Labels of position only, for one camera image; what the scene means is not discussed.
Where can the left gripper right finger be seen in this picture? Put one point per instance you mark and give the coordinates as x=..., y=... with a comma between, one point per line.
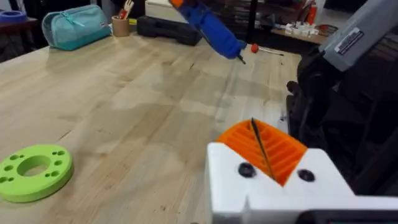
x=314, y=174

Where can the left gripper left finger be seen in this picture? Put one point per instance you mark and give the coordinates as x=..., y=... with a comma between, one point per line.
x=227, y=174

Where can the red-knobbed metal tool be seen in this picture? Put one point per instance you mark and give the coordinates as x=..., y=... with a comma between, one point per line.
x=264, y=49

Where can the heap of white blocks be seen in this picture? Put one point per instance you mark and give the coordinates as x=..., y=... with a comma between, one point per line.
x=300, y=29

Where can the black plastic case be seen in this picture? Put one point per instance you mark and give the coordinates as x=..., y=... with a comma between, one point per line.
x=168, y=29

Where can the orange bottle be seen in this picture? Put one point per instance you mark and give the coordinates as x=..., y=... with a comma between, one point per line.
x=311, y=13

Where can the cardboard cup with cutlery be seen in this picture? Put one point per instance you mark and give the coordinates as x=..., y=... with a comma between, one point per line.
x=120, y=26

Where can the green disc with holes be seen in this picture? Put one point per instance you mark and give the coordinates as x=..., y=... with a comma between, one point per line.
x=37, y=180

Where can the teal zip bag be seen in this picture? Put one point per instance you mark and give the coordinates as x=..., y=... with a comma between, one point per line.
x=74, y=28

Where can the blue tape roll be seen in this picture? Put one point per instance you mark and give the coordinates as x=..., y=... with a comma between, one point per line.
x=12, y=15

